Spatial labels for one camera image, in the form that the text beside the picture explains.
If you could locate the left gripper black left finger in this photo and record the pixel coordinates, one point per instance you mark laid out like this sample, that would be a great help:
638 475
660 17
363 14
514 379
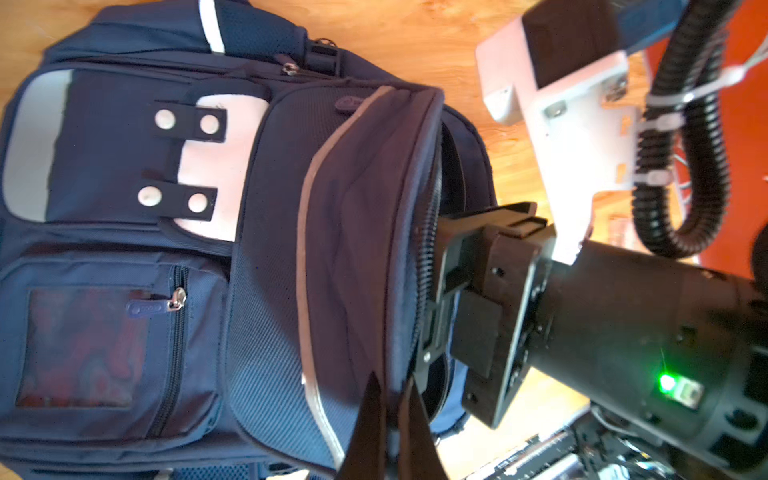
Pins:
365 458

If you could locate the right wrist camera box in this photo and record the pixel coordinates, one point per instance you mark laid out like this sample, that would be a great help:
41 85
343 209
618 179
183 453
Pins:
559 69

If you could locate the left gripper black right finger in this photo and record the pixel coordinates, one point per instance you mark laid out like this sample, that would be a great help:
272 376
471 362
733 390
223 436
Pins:
418 458

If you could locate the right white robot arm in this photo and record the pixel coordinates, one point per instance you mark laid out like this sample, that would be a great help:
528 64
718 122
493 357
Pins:
692 57

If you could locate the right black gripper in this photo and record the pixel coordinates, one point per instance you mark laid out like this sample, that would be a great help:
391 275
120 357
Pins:
676 351

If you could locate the navy blue backpack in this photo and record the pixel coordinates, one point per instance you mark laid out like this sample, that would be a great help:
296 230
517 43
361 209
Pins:
210 228

